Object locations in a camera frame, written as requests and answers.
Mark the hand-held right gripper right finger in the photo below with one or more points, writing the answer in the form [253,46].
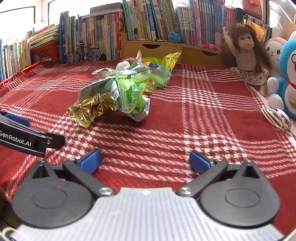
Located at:
[200,162]

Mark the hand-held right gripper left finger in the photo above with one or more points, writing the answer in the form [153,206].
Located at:
[91,161]

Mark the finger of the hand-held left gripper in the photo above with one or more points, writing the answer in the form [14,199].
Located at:
[18,119]
[56,141]

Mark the small gold foil wrapper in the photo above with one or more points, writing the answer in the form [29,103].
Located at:
[85,111]

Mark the white green printed wrapper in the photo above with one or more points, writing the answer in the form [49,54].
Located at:
[92,89]

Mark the white blue printed wrapper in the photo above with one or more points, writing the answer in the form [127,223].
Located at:
[138,115]

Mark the green plastic bag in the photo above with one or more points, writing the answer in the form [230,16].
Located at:
[131,92]

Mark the clear plastic wrapper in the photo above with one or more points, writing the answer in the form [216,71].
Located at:
[101,71]

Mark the light green snack wrapper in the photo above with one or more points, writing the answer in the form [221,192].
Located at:
[160,77]

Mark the row of upright books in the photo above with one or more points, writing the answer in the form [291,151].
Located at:
[161,18]
[13,58]
[104,34]

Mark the stack of flat books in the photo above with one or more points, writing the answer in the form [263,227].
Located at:
[44,34]

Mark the row of thin colourful books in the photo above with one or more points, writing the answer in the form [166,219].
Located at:
[256,30]

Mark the red plastic tray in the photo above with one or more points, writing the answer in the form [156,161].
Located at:
[9,80]

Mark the red plaid blanket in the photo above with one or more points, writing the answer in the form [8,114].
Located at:
[208,104]

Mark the red plastic crate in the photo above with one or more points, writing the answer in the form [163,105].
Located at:
[44,54]

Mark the black model bicycle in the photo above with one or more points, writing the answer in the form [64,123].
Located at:
[94,55]

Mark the wooden drawer organiser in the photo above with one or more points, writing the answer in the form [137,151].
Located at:
[196,55]

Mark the small red trinket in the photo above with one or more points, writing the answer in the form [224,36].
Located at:
[211,47]

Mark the long-haired doll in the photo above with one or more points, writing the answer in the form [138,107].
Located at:
[246,55]

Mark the blue yarn ball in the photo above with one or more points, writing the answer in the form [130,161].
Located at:
[175,37]

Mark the white plush rabbit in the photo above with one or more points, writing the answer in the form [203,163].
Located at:
[274,52]

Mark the blue plush cat toy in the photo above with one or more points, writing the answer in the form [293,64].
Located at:
[286,60]

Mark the grey flat book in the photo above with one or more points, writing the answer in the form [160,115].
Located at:
[106,9]

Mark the pink translucent box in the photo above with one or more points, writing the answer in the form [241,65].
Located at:
[253,5]

